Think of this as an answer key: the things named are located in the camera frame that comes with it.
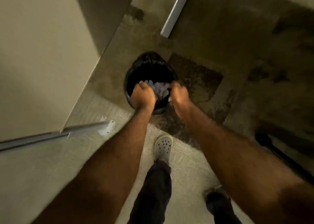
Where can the person's left hand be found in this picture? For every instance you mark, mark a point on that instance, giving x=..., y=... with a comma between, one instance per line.
x=143, y=97

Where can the person's right hand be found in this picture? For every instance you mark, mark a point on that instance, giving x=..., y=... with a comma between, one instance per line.
x=180, y=97

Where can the white paper scraps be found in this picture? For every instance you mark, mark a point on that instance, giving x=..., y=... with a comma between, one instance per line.
x=160, y=88

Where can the black mesh office chair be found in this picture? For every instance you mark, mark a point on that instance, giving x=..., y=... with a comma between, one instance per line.
x=277, y=152

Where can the person's right forearm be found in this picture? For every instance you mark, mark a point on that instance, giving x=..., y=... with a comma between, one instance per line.
x=245, y=172

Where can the person's left forearm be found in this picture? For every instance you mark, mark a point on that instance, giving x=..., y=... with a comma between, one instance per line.
x=105, y=172

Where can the black trash bin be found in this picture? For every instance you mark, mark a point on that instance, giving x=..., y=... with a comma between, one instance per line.
x=149, y=70

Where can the grey perforated clog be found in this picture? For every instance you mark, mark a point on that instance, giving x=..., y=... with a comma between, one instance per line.
x=163, y=146
x=217, y=196

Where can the grey metal desk leg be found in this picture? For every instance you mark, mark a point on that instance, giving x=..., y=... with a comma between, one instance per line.
x=175, y=12

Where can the black trousers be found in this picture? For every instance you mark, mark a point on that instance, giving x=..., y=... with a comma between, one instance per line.
x=152, y=194

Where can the grey metal rail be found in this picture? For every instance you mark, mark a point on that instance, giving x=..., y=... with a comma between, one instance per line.
x=49, y=135

